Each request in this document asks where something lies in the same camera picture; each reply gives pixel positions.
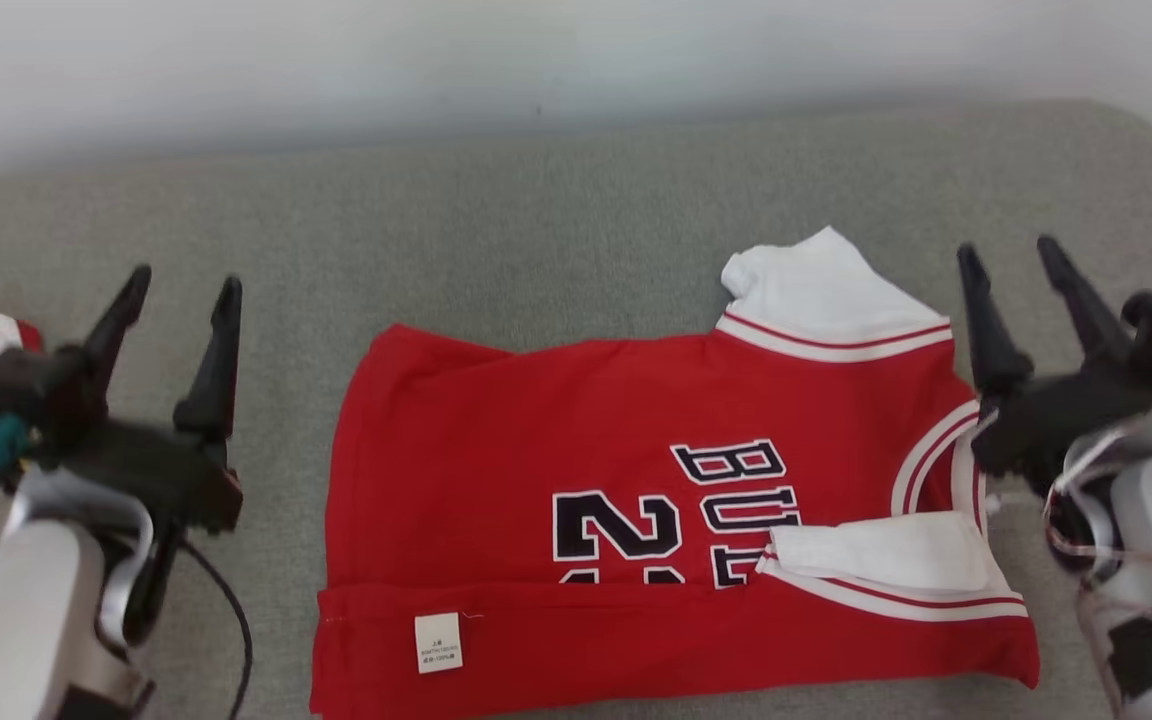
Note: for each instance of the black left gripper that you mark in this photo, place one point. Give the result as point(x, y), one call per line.
point(166, 475)

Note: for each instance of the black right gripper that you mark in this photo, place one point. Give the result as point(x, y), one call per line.
point(1056, 420)

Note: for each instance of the red Bulls 23 jersey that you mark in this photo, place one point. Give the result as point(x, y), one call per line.
point(536, 430)

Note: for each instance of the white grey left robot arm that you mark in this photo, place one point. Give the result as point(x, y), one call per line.
point(16, 620)

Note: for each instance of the grey fabric sofa cushion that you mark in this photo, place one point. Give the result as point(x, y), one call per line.
point(536, 230)

